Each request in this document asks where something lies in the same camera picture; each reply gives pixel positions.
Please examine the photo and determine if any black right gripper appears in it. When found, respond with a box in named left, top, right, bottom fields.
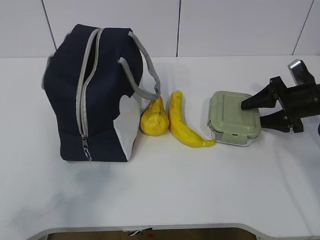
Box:
left=241, top=76, right=320, bottom=133

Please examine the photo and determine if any green lid glass container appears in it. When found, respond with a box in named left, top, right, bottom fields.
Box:
left=207, top=91, right=262, bottom=147

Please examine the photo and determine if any yellow banana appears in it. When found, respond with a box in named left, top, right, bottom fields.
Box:
left=168, top=90, right=216, bottom=148

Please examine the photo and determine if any yellow pear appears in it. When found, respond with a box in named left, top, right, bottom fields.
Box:
left=140, top=96, right=170, bottom=137

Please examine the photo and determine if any navy blue lunch bag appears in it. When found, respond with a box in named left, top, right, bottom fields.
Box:
left=41, top=23, right=161, bottom=163

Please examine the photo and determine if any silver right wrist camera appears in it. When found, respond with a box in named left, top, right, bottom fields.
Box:
left=288, top=59, right=316, bottom=86

